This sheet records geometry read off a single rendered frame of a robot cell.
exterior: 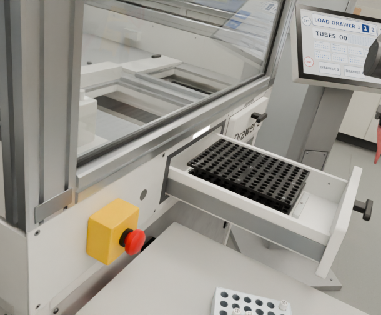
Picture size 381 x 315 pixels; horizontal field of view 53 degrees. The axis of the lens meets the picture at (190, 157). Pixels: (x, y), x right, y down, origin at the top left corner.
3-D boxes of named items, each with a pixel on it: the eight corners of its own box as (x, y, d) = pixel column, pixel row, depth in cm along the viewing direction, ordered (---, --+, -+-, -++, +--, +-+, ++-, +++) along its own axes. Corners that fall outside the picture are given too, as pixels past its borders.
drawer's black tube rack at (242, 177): (301, 195, 87) (310, 170, 84) (281, 232, 73) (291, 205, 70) (215, 161, 95) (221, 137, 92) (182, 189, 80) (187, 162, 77)
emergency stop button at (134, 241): (146, 248, 59) (149, 227, 57) (130, 262, 56) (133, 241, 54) (130, 240, 60) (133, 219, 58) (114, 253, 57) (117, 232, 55)
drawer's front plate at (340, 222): (345, 207, 89) (363, 167, 84) (323, 280, 65) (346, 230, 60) (337, 204, 90) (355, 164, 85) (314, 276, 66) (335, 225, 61)
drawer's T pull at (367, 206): (371, 205, 75) (373, 199, 75) (368, 223, 69) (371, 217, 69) (352, 198, 77) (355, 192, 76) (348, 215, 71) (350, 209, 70)
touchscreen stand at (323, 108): (340, 290, 183) (438, 89, 138) (253, 292, 172) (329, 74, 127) (296, 225, 226) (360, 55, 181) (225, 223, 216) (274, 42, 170)
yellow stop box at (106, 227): (138, 244, 62) (144, 208, 59) (110, 269, 56) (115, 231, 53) (113, 231, 64) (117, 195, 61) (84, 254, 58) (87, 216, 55)
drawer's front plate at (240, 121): (260, 128, 126) (268, 97, 121) (227, 157, 102) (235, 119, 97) (255, 127, 127) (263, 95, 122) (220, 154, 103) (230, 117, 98)
